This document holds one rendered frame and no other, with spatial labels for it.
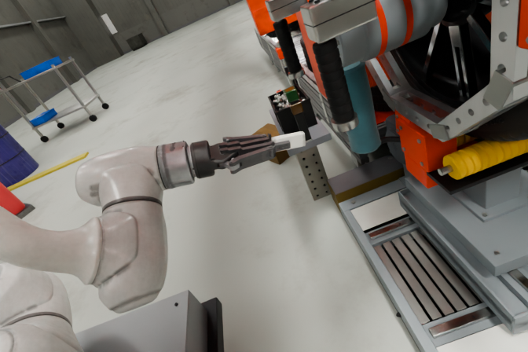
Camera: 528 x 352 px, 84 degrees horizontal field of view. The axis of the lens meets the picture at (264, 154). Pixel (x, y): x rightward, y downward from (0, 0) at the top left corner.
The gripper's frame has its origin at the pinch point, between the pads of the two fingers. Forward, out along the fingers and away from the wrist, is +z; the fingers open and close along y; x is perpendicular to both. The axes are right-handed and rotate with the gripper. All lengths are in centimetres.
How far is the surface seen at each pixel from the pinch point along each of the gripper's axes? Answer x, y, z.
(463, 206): 35, 3, 54
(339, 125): -7.7, -12.7, 5.4
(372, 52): -15.8, -0.9, 17.7
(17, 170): 132, 329, -267
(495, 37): -19.4, -19.8, 24.5
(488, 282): 45, -15, 47
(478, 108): -7.7, -16.8, 27.9
